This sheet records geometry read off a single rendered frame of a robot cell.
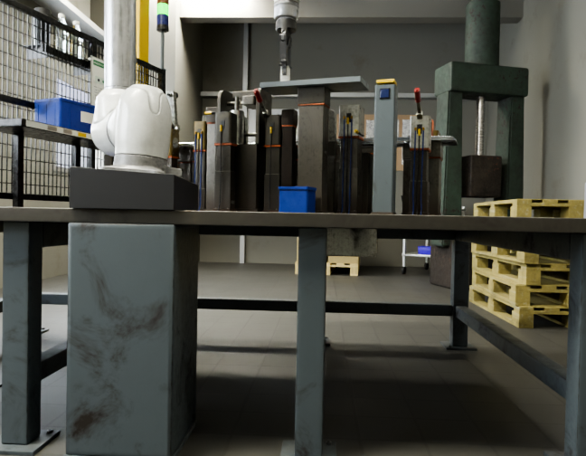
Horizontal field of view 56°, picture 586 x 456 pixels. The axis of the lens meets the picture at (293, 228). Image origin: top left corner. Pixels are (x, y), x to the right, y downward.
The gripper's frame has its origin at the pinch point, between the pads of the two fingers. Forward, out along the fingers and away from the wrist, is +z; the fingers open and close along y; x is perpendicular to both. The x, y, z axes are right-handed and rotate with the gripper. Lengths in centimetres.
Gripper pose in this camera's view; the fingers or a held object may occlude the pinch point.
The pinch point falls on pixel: (285, 76)
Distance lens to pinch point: 209.5
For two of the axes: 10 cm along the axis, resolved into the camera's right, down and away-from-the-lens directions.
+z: -0.2, 10.0, 0.2
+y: 1.7, -0.2, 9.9
